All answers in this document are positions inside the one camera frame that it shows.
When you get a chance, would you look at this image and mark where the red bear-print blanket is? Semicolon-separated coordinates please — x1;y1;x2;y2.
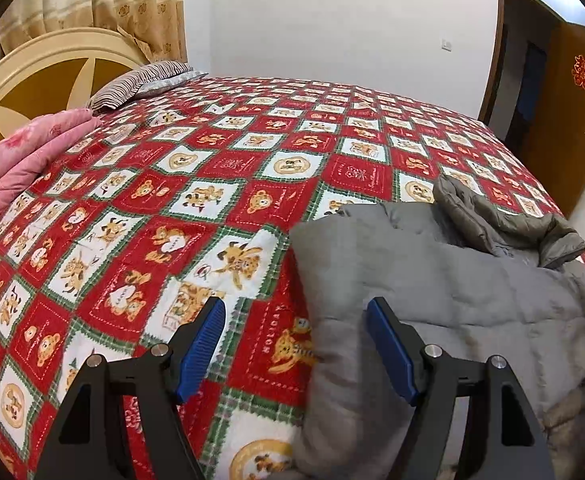
0;74;585;480

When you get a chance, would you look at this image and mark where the brown wooden door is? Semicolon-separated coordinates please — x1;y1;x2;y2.
523;22;585;218

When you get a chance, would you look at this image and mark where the cream wooden headboard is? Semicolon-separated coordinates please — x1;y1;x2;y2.
0;29;146;161

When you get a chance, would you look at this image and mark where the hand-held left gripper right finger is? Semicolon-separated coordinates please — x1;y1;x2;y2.
366;296;556;480

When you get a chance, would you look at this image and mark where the red paper door decoration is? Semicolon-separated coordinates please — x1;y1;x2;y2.
569;54;585;92

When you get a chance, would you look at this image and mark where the dark striped pillow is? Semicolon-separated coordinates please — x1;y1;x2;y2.
88;60;194;112

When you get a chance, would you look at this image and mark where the pink folded quilt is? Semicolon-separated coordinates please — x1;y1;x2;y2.
0;108;104;226

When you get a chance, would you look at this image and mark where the grey puffer jacket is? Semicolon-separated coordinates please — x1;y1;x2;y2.
290;174;585;480

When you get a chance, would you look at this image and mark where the grey patterned pillow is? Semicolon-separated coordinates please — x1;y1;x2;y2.
135;70;208;99

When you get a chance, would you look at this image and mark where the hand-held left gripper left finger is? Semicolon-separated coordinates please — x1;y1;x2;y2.
35;296;226;480

